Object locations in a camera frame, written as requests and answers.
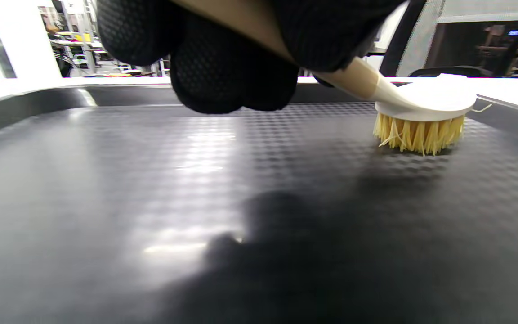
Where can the black mesh office chair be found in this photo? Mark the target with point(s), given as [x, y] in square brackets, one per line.
[404, 36]

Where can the person's left hand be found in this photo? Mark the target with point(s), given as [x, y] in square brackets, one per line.
[223, 67]

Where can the white desk frame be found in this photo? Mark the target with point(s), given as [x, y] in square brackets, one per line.
[90, 54]

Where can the white pot brush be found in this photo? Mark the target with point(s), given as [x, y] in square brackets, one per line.
[425, 101]

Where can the black plastic tray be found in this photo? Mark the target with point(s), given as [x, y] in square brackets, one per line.
[151, 202]

